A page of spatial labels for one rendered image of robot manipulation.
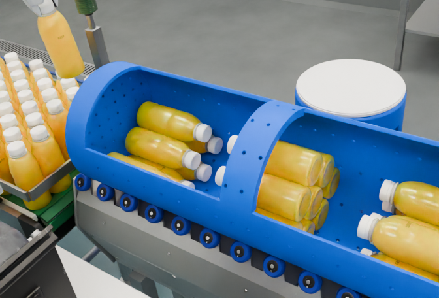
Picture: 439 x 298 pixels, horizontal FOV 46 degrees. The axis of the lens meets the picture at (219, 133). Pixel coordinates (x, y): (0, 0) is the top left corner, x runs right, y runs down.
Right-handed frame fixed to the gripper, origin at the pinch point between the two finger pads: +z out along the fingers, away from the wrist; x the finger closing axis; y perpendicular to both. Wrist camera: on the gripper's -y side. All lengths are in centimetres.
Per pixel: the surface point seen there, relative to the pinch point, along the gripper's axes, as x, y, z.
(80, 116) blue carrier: -12.7, 15.5, 17.2
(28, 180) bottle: -21.9, -2.3, 34.4
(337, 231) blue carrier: -1, 66, 43
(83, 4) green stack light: 31.6, -28.8, 18.6
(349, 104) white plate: 34, 55, 38
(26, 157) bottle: -19.3, -2.5, 29.1
